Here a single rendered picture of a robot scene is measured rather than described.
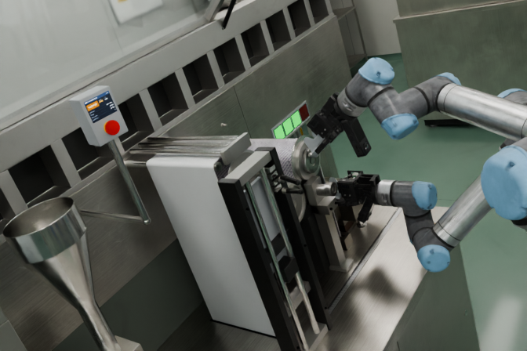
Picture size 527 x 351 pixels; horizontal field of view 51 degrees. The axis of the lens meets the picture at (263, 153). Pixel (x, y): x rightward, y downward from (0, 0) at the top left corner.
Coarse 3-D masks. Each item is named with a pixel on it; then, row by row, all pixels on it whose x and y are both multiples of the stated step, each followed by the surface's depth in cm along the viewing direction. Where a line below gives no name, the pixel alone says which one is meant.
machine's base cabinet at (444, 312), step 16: (448, 272) 176; (464, 272) 189; (432, 288) 166; (448, 288) 176; (464, 288) 189; (432, 304) 166; (448, 304) 177; (464, 304) 189; (416, 320) 157; (432, 320) 167; (448, 320) 177; (464, 320) 189; (400, 336) 149; (416, 336) 158; (432, 336) 167; (448, 336) 177; (464, 336) 189
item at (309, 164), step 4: (308, 148) 159; (304, 152) 158; (308, 152) 158; (304, 156) 157; (308, 156) 158; (304, 160) 157; (308, 160) 158; (312, 160) 160; (316, 160) 161; (304, 164) 157; (308, 164) 158; (312, 164) 160; (316, 164) 161; (304, 168) 158; (308, 168) 158; (312, 168) 160; (316, 168) 161; (308, 172) 159; (312, 172) 160
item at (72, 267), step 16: (80, 240) 107; (64, 256) 105; (80, 256) 108; (32, 272) 107; (48, 272) 106; (64, 272) 107; (80, 272) 109; (64, 288) 109; (80, 288) 111; (80, 304) 113; (96, 304) 116; (96, 320) 116; (96, 336) 117; (112, 336) 119
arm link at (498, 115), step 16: (432, 80) 134; (448, 80) 133; (432, 96) 131; (448, 96) 127; (464, 96) 123; (480, 96) 120; (496, 96) 119; (448, 112) 128; (464, 112) 123; (480, 112) 119; (496, 112) 115; (512, 112) 112; (496, 128) 116; (512, 128) 111
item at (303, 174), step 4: (300, 144) 158; (304, 144) 158; (300, 148) 157; (304, 148) 158; (296, 152) 157; (300, 152) 157; (296, 156) 156; (300, 156) 157; (296, 160) 156; (300, 160) 157; (296, 164) 156; (300, 164) 157; (296, 168) 157; (300, 168) 157; (300, 172) 157; (304, 172) 158; (316, 172) 163; (300, 176) 158; (304, 176) 158; (308, 176) 160
